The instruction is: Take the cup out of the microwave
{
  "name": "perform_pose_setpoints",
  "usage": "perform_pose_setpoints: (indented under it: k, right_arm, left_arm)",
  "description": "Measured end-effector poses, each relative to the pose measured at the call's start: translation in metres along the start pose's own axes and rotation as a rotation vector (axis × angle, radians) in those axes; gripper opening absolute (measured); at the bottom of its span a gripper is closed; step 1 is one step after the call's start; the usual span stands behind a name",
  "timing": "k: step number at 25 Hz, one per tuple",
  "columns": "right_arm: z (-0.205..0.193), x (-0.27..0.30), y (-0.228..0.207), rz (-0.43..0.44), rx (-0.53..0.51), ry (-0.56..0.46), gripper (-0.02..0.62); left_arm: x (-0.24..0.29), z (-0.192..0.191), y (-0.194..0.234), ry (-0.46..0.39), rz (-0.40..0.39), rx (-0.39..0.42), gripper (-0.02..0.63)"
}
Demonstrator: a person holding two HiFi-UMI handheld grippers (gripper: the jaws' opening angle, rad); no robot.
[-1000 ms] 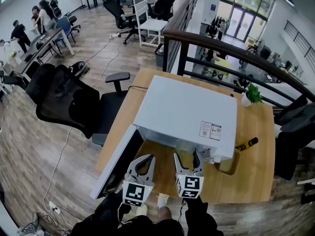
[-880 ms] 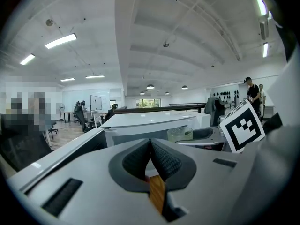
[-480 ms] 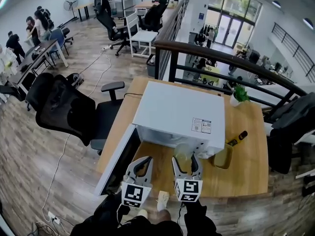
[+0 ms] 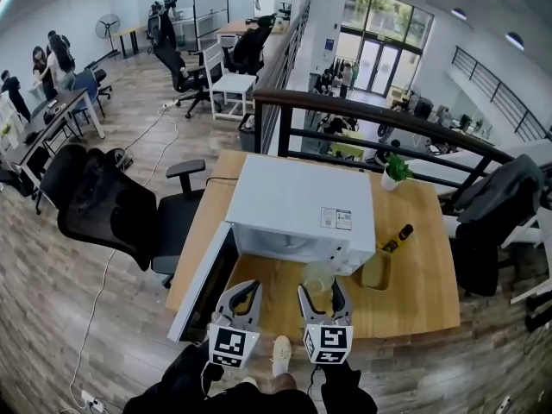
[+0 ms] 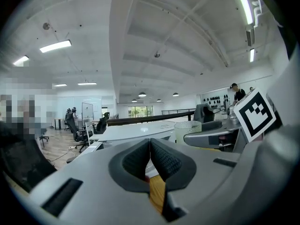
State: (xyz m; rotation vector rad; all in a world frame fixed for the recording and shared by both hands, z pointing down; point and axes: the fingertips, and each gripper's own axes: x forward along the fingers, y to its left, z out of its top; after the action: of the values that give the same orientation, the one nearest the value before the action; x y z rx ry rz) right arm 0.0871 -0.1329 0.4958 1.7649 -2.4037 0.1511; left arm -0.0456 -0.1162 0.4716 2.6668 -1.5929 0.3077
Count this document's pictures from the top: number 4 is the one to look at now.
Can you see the person's right forearm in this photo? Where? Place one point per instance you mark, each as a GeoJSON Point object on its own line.
{"type": "Point", "coordinates": [347, 388]}

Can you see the dark desk with white legs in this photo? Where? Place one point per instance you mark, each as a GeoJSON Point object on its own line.
{"type": "Point", "coordinates": [52, 127]}

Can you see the white power strip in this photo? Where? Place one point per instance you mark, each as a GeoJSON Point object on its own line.
{"type": "Point", "coordinates": [92, 400]}

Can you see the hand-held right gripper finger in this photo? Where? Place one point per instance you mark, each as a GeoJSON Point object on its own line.
{"type": "Point", "coordinates": [343, 300]}
{"type": "Point", "coordinates": [307, 303]}

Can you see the black mesh office chair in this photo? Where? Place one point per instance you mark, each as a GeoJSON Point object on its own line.
{"type": "Point", "coordinates": [108, 205]}

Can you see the white wooden chair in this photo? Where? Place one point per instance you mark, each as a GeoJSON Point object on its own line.
{"type": "Point", "coordinates": [228, 84]}

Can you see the black waste bin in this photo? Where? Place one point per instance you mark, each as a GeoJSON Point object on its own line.
{"type": "Point", "coordinates": [247, 133]}

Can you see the white microwave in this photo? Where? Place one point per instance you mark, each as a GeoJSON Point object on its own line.
{"type": "Point", "coordinates": [297, 205]}

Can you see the person's leg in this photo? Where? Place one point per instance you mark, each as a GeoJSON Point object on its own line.
{"type": "Point", "coordinates": [284, 382]}

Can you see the standing floor fan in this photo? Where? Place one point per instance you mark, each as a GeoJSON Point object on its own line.
{"type": "Point", "coordinates": [108, 26]}

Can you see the black high-back office chair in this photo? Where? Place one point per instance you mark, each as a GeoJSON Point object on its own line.
{"type": "Point", "coordinates": [250, 45]}
{"type": "Point", "coordinates": [183, 73]}

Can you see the black metal railing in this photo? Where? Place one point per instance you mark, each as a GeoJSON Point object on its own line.
{"type": "Point", "coordinates": [379, 114]}

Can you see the blue office chair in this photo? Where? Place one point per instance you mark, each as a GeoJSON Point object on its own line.
{"type": "Point", "coordinates": [86, 86]}

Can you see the person's left forearm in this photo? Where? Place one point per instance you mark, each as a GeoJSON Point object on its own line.
{"type": "Point", "coordinates": [181, 382]}

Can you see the black chair with jacket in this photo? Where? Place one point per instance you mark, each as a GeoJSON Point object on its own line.
{"type": "Point", "coordinates": [478, 252]}

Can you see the clear glass cup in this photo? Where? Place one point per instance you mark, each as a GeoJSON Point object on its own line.
{"type": "Point", "coordinates": [318, 277]}

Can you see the rolling whiteboard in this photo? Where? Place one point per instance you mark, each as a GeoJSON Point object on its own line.
{"type": "Point", "coordinates": [210, 9]}

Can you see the grey jacket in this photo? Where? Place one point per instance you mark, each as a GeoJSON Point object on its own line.
{"type": "Point", "coordinates": [502, 190]}

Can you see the person's white shoe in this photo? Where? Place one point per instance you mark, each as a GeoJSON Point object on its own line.
{"type": "Point", "coordinates": [282, 352]}

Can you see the yellow and black hand tool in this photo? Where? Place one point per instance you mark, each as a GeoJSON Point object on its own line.
{"type": "Point", "coordinates": [399, 237]}

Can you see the green plant in white pot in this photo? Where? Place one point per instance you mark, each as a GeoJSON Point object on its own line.
{"type": "Point", "coordinates": [396, 171]}

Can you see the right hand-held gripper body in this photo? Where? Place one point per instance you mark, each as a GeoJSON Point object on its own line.
{"type": "Point", "coordinates": [328, 341]}

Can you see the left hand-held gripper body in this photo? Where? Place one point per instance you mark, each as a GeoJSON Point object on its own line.
{"type": "Point", "coordinates": [233, 343]}

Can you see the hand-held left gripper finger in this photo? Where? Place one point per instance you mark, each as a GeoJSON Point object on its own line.
{"type": "Point", "coordinates": [228, 296]}
{"type": "Point", "coordinates": [254, 302]}

